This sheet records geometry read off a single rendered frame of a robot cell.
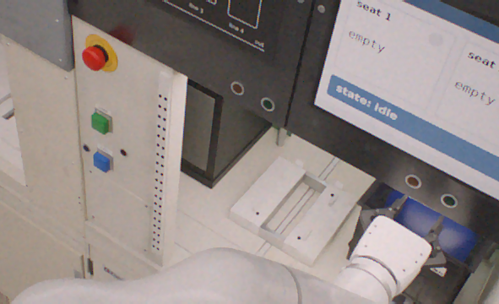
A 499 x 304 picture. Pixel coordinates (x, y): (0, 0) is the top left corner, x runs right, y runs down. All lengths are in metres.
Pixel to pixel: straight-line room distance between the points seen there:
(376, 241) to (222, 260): 0.47
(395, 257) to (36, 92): 0.70
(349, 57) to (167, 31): 0.28
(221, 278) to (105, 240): 0.85
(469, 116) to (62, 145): 0.82
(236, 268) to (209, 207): 0.87
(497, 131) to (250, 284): 0.33
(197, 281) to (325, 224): 0.88
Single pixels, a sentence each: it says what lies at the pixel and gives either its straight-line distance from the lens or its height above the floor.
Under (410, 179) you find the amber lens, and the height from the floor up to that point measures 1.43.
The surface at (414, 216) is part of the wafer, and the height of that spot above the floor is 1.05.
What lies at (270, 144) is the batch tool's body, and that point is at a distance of 1.70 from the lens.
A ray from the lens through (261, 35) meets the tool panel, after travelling 0.90.
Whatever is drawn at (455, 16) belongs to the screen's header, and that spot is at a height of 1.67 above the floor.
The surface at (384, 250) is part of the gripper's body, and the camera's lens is 1.10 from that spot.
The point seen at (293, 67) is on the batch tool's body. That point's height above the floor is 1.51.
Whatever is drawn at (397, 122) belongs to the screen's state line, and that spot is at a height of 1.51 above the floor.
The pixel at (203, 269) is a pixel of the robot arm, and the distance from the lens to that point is 0.68.
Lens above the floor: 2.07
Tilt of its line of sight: 46 degrees down
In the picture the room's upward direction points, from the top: 10 degrees clockwise
